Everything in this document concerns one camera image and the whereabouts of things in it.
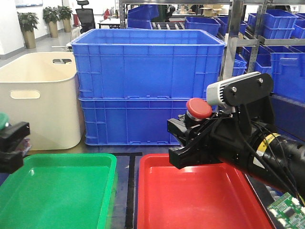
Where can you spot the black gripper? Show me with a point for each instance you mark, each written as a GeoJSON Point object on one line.
{"type": "Point", "coordinates": [217, 139]}

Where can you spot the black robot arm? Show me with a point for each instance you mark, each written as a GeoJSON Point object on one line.
{"type": "Point", "coordinates": [285, 156]}

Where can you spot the cream plastic tub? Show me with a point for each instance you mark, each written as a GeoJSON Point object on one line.
{"type": "Point", "coordinates": [42, 89]}

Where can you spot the red plastic tray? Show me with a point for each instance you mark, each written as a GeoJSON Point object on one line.
{"type": "Point", "coordinates": [215, 196]}

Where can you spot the green circuit board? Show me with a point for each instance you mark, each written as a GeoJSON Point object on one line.
{"type": "Point", "coordinates": [288, 211]}

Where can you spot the green plastic tray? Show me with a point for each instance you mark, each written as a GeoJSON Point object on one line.
{"type": "Point", "coordinates": [60, 191]}

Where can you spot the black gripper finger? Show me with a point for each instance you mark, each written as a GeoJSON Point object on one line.
{"type": "Point", "coordinates": [10, 162]}
{"type": "Point", "coordinates": [13, 135]}

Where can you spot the upper blue stacking crate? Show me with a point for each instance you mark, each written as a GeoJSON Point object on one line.
{"type": "Point", "coordinates": [139, 63]}

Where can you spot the lower blue stacking crate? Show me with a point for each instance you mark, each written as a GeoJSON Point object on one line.
{"type": "Point", "coordinates": [111, 122]}

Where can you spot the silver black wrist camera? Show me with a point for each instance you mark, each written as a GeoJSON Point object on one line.
{"type": "Point", "coordinates": [238, 90]}

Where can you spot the green mushroom push button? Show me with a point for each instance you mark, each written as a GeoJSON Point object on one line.
{"type": "Point", "coordinates": [4, 120]}

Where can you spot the blue stacking crate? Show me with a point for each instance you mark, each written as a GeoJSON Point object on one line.
{"type": "Point", "coordinates": [139, 63]}
{"type": "Point", "coordinates": [111, 122]}

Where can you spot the red mushroom push button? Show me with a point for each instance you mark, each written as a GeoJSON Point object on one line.
{"type": "Point", "coordinates": [197, 110]}

